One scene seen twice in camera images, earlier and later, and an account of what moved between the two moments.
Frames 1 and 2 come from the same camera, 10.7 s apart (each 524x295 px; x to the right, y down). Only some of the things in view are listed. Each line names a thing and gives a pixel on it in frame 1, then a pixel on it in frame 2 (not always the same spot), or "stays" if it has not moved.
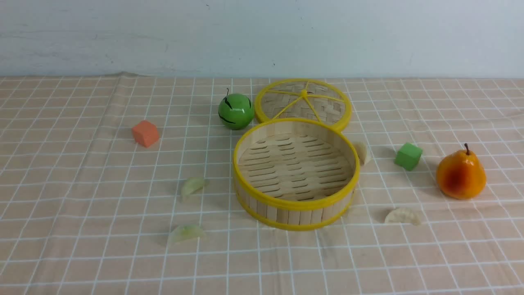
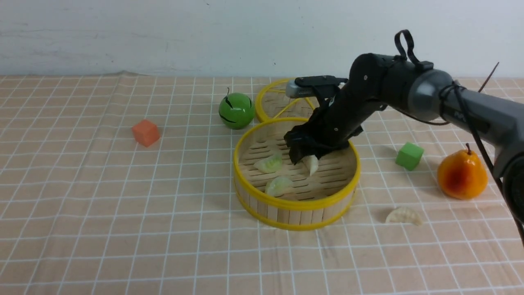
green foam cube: (408, 156) stays
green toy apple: (236, 111) stays
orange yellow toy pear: (460, 175) stays
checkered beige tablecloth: (85, 210) stays
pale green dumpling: (186, 232) to (279, 186)
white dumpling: (362, 148) to (312, 162)
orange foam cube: (145, 133) stays
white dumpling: (403, 215) stays
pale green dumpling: (193, 184) to (271, 164)
